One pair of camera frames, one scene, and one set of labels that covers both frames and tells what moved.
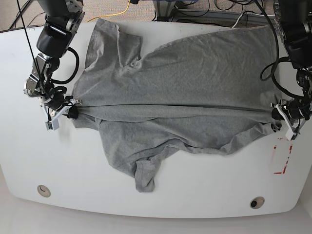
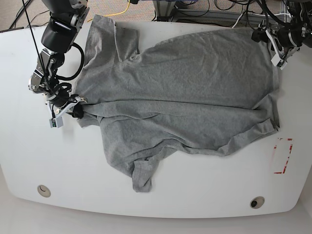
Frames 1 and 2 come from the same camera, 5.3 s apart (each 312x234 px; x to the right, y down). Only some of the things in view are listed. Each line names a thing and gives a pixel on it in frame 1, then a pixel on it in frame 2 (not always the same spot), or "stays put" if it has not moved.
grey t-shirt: (214, 92) stays put
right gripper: (292, 110) -> (289, 37)
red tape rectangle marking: (286, 162) stays put
